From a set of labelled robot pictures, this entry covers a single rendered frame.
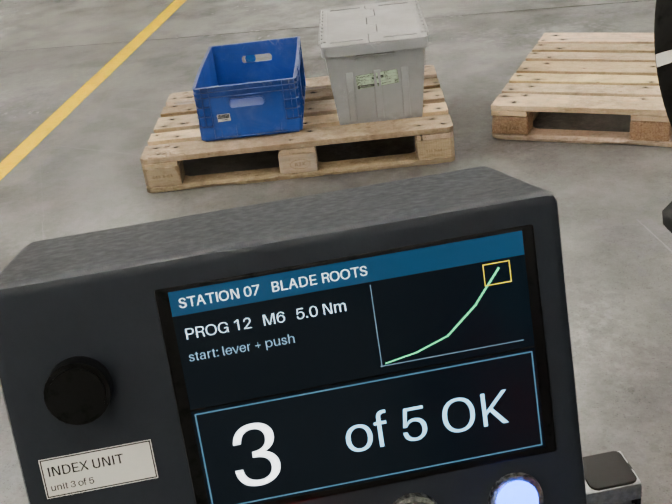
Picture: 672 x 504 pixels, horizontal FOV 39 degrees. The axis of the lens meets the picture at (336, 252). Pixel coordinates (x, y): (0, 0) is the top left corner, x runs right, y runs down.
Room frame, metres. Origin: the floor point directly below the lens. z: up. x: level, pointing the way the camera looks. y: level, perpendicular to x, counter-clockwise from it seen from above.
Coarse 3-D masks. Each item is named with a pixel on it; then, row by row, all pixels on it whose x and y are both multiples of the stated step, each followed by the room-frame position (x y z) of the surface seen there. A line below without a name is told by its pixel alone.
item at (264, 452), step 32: (192, 416) 0.35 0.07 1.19; (224, 416) 0.35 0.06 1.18; (256, 416) 0.35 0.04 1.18; (288, 416) 0.35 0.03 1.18; (224, 448) 0.35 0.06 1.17; (256, 448) 0.35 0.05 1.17; (288, 448) 0.35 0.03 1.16; (224, 480) 0.34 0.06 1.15; (256, 480) 0.34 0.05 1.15; (288, 480) 0.34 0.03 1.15
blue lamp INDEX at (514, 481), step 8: (504, 480) 0.35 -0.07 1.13; (512, 480) 0.35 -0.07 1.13; (520, 480) 0.35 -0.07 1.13; (528, 480) 0.35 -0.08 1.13; (536, 480) 0.35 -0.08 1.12; (496, 488) 0.35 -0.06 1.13; (504, 488) 0.35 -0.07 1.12; (512, 488) 0.34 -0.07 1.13; (520, 488) 0.34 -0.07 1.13; (528, 488) 0.34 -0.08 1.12; (536, 488) 0.35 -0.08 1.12; (496, 496) 0.35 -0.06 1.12; (504, 496) 0.34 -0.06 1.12; (512, 496) 0.34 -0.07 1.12; (520, 496) 0.34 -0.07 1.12; (528, 496) 0.34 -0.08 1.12; (536, 496) 0.34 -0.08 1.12
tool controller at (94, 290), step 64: (384, 192) 0.45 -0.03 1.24; (448, 192) 0.42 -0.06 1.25; (512, 192) 0.40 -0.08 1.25; (64, 256) 0.41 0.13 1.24; (128, 256) 0.39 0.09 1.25; (192, 256) 0.37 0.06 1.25; (256, 256) 0.37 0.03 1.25; (320, 256) 0.37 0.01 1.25; (384, 256) 0.37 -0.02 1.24; (448, 256) 0.38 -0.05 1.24; (512, 256) 0.38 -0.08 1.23; (0, 320) 0.36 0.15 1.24; (64, 320) 0.36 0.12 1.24; (128, 320) 0.36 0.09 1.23; (192, 320) 0.36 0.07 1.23; (256, 320) 0.36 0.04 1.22; (320, 320) 0.37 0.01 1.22; (384, 320) 0.37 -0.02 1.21; (448, 320) 0.37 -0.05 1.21; (512, 320) 0.37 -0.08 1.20; (0, 384) 0.36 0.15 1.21; (64, 384) 0.34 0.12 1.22; (128, 384) 0.35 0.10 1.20; (192, 384) 0.35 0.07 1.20; (256, 384) 0.36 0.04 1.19; (320, 384) 0.36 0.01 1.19; (384, 384) 0.36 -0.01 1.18; (448, 384) 0.36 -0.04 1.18; (512, 384) 0.36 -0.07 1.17; (64, 448) 0.34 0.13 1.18; (128, 448) 0.35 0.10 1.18; (192, 448) 0.35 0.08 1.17; (320, 448) 0.35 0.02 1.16; (384, 448) 0.35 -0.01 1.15; (448, 448) 0.35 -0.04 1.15; (512, 448) 0.35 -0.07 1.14; (576, 448) 0.36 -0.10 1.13
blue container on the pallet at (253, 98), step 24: (216, 48) 4.11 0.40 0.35; (240, 48) 4.10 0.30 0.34; (264, 48) 4.10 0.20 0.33; (288, 48) 4.09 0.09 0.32; (216, 72) 4.11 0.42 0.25; (240, 72) 4.10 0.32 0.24; (264, 72) 4.10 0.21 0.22; (288, 72) 4.09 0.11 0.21; (216, 96) 3.53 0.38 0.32; (240, 96) 3.53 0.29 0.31; (264, 96) 3.52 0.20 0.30; (288, 96) 3.52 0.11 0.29; (216, 120) 3.53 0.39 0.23; (240, 120) 3.53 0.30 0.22; (264, 120) 3.52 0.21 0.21; (288, 120) 3.51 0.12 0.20
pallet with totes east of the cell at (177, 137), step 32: (192, 96) 4.14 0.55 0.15; (320, 96) 3.92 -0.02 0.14; (160, 128) 3.77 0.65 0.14; (192, 128) 3.76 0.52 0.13; (320, 128) 3.53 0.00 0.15; (352, 128) 3.48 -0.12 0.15; (384, 128) 3.44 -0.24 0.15; (416, 128) 3.40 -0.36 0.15; (448, 128) 3.37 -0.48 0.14; (160, 160) 3.43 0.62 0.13; (288, 160) 3.41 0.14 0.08; (352, 160) 3.46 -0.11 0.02; (384, 160) 3.42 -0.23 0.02; (416, 160) 3.38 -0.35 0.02; (448, 160) 3.38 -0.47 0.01
